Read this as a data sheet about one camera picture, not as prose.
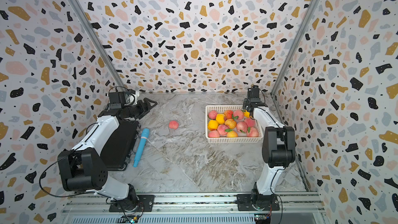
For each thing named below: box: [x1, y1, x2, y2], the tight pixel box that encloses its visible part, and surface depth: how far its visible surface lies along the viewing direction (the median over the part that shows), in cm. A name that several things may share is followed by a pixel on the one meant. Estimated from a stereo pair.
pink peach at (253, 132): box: [246, 126, 259, 138], surface depth 96 cm
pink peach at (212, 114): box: [207, 109, 219, 120], surface depth 105 cm
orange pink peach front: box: [225, 130, 239, 138], surface depth 96 cm
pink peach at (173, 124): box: [168, 120, 179, 130], surface depth 100 cm
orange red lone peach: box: [224, 109, 234, 120], surface depth 105 cm
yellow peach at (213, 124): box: [207, 119, 219, 131], surface depth 98 cm
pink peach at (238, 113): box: [232, 109, 245, 121], surface depth 105 cm
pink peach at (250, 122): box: [244, 117, 256, 128], surface depth 100 cm
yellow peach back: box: [215, 113, 226, 124], surface depth 102 cm
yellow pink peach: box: [224, 118, 237, 130], surface depth 100 cm
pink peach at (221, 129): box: [217, 124, 229, 136], surface depth 97 cm
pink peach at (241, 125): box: [236, 121, 248, 133], surface depth 99 cm
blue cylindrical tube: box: [133, 128, 150, 168], surface depth 93 cm
